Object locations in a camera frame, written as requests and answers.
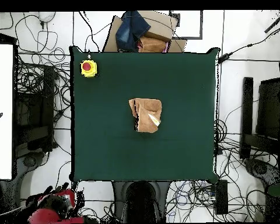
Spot black equipment rack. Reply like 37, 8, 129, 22
13, 65, 56, 159

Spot grey stand base with caster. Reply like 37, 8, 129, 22
244, 157, 280, 187
13, 151, 48, 180

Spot black power adapter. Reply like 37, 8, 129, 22
218, 52, 233, 64

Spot brown towel in box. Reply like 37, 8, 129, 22
138, 36, 168, 54

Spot brown terry towel with label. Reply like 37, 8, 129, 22
128, 97, 163, 134

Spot black equipment case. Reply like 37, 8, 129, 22
256, 78, 280, 141

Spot long black floor bar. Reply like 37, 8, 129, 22
239, 76, 254, 160

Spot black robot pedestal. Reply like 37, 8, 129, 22
111, 181, 171, 223

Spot cardboard box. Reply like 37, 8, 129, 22
102, 10, 188, 54

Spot blue jeans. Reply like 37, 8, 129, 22
115, 10, 152, 53

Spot dark green table cloth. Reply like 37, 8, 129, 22
69, 45, 221, 184

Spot white rectangular table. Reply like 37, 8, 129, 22
0, 43, 15, 180

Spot black power adapter cable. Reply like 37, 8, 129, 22
230, 23, 280, 57

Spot yellow emergency stop red button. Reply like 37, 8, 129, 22
80, 59, 99, 78

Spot black rectangular floor box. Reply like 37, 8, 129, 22
215, 179, 229, 215

